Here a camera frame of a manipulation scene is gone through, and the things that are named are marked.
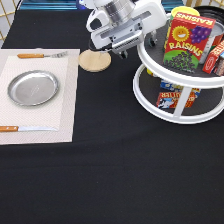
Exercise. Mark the white two-tier lazy Susan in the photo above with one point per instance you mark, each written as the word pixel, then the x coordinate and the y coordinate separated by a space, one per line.
pixel 203 97

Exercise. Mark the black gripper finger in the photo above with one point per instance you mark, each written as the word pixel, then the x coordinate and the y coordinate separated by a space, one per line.
pixel 123 54

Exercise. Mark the red white food box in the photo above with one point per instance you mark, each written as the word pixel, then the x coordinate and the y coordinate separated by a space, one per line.
pixel 215 61

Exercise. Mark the round wooden coaster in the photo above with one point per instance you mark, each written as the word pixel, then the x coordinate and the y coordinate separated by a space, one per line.
pixel 94 61

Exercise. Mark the red raisins box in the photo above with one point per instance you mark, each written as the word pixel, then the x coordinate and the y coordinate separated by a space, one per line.
pixel 188 37

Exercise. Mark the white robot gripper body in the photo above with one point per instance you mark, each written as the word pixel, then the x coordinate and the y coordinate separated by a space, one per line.
pixel 120 28

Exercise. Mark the round silver metal plate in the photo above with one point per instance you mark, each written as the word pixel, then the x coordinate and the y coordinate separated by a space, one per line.
pixel 33 88

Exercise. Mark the beige woven placemat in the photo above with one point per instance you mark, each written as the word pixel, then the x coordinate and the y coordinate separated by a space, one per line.
pixel 57 113

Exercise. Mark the yellow green cylindrical can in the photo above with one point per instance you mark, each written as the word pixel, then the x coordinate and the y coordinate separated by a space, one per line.
pixel 181 9

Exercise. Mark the wooden-handled fork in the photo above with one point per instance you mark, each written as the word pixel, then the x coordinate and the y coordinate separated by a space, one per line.
pixel 29 56

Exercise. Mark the blue box on lower tier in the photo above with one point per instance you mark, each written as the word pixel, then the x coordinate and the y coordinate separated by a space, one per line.
pixel 174 87

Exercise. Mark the red box on lower tier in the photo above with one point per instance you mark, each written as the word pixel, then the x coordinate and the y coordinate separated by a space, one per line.
pixel 168 100

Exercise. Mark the wooden-handled knife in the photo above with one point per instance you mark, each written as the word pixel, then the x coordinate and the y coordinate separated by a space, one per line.
pixel 25 128

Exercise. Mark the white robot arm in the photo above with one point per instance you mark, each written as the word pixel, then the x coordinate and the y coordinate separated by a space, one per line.
pixel 92 4

